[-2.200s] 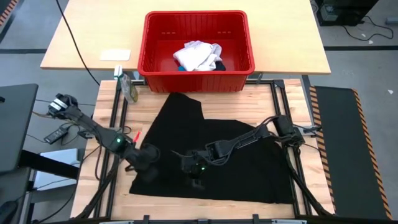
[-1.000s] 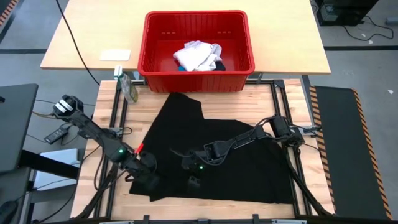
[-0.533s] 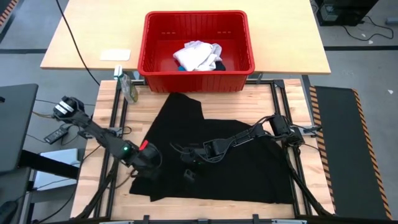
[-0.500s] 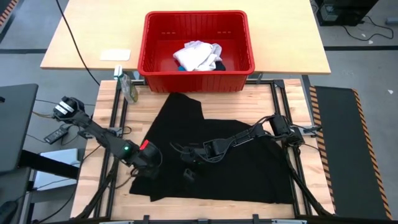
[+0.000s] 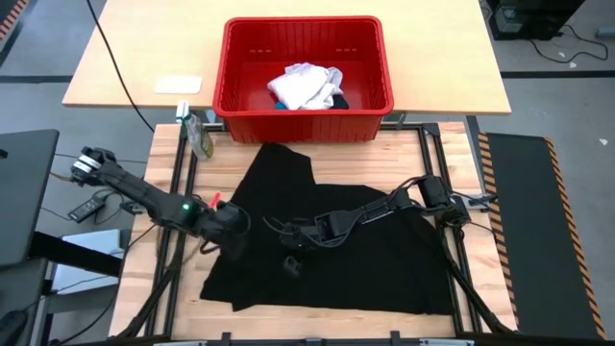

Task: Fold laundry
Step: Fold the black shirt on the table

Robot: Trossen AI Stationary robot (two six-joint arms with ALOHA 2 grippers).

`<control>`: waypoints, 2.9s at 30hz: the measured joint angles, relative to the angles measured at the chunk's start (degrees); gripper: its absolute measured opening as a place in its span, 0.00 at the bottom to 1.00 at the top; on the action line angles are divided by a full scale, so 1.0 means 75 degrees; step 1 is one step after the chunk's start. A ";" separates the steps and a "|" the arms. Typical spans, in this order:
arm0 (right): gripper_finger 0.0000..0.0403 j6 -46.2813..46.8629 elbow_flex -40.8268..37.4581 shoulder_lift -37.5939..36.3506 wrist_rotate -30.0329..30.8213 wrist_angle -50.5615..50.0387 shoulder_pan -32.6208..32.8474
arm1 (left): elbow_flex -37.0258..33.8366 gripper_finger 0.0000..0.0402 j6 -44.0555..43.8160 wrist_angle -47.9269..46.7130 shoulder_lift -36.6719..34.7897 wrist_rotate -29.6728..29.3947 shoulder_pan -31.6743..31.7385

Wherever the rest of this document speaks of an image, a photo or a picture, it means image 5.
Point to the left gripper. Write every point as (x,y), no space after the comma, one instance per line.
(226,226)

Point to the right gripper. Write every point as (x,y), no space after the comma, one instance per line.
(307,233)

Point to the black t-shirt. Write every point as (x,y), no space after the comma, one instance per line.
(360,269)

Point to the white t-shirt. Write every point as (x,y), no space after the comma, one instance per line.
(302,86)

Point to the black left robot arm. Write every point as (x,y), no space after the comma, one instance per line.
(139,192)

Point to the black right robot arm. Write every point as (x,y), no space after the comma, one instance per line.
(375,209)

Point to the red plastic laundry basket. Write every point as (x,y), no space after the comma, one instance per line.
(302,125)

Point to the red tag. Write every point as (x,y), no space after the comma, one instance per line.
(215,201)

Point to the Simple Green spray bottle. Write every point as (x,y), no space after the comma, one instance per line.
(199,139)

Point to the white box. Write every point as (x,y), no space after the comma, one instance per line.
(96,240)

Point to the black remote control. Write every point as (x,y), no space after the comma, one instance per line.
(86,209)

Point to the dark navy garment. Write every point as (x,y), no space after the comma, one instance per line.
(340,102)

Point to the white rectangular plate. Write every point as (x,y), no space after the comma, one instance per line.
(178,84)

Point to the black mat hazard stripes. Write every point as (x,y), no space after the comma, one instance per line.
(528,230)
(12,19)

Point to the beige wooden desk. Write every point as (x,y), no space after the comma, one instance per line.
(432,57)

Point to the black aluminium rig frame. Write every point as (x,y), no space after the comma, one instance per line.
(408,127)

